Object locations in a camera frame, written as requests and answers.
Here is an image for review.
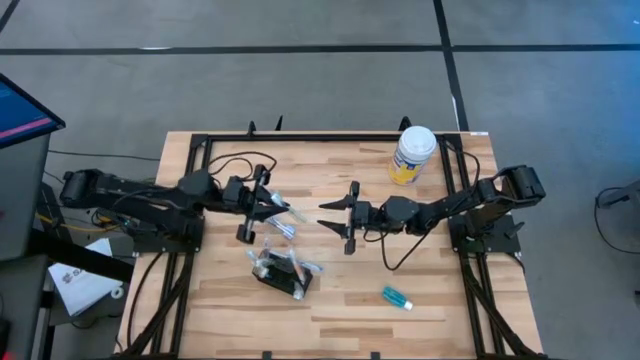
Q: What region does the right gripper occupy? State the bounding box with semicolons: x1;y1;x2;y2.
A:
317;180;385;256

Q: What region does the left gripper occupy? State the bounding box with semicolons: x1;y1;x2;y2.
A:
222;163;290;246

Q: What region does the blue white toothbrush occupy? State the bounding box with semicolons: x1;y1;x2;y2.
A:
269;191;309;224
264;218;297;242

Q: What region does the small blue tube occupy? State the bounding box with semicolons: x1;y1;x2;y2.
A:
381;285;415;312

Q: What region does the Lysol wipes canister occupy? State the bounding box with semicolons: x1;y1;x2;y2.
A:
387;125;438;187

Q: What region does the black support beam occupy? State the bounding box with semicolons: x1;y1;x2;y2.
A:
27;227;136;284

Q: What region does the white paper booklet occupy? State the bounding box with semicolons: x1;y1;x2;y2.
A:
47;237;126;318

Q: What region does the computer monitor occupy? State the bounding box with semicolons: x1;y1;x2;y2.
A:
0;72;67;151

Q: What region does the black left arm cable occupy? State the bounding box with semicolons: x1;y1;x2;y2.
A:
207;150;279;189

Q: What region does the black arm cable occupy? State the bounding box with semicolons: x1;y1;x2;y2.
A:
362;227;436;272
207;150;279;189

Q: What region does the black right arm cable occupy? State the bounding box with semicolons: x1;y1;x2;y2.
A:
362;227;436;272

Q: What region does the black wire caddy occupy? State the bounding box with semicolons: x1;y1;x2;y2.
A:
251;248;316;302

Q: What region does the black aluminium table frame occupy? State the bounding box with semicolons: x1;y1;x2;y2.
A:
119;117;551;360

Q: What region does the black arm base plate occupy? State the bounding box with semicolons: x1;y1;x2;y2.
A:
447;212;522;255
130;230;204;255

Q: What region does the black shoulder cable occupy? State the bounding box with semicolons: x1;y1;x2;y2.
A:
442;142;482;189

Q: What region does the black floor cable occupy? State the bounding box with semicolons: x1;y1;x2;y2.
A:
47;148;162;163
593;185;640;256

